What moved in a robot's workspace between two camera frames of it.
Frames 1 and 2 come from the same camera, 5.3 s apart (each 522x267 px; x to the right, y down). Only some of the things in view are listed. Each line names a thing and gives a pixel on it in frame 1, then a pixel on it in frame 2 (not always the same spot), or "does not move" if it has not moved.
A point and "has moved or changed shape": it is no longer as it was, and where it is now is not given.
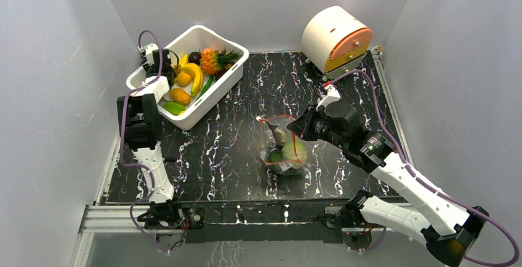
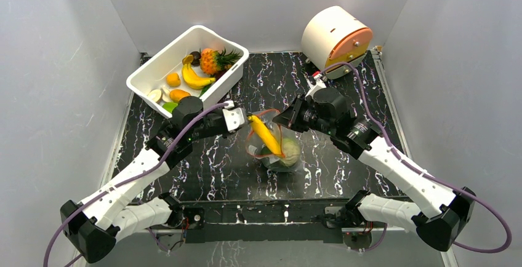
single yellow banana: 184,59 -> 269,139
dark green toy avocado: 275,157 -> 265,151
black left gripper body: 153,65 -> 212,126
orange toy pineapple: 213,61 does not move
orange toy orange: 180,96 does not move
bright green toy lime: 173,108 does not move
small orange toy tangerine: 183,79 has moved or changed shape
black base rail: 265,222 does not move
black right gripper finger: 300,126 -> 289,117
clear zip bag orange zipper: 281,152 has moved or changed shape
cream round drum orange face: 337,42 does not move
